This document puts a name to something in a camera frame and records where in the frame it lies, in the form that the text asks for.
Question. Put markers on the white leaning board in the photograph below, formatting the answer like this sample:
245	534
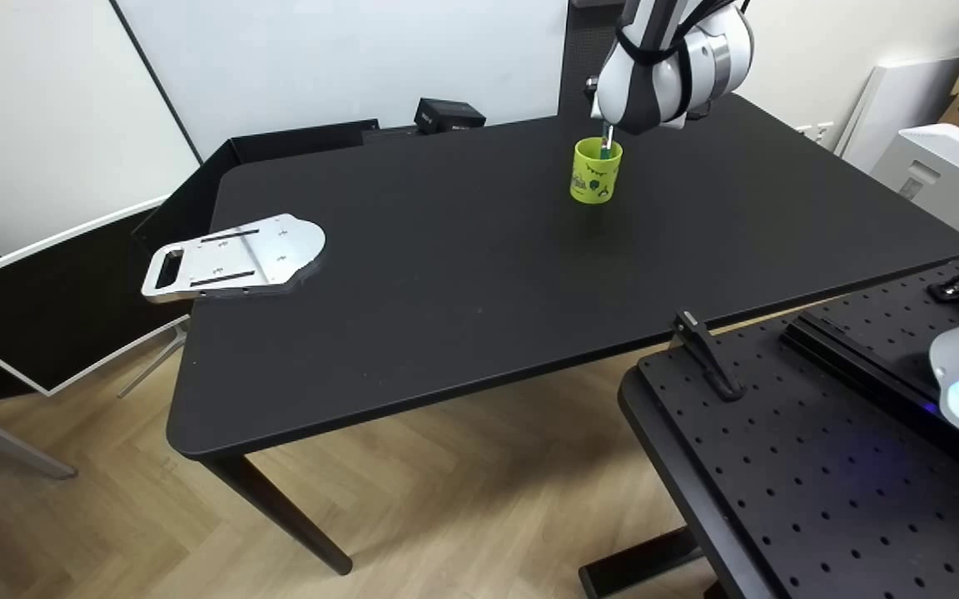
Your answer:
893	96

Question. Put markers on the small black box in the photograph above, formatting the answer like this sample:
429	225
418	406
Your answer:
448	114

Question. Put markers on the green marker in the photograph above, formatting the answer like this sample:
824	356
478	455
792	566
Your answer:
609	138

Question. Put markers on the black clamp on cart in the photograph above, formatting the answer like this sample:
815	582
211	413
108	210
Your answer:
693	336

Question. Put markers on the whiteboard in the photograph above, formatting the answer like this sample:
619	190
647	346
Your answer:
238	69

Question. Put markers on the black table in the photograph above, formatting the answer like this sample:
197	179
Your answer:
459	260

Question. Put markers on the white box device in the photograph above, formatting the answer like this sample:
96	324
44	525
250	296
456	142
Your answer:
925	169

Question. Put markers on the yellow-green cup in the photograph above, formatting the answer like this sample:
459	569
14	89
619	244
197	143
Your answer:
593	170

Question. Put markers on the black vertical pillar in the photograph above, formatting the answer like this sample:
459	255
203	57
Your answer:
583	50

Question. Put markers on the black perforated breadboard cart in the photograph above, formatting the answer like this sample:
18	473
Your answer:
832	477

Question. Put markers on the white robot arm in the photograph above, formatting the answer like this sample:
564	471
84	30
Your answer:
671	57

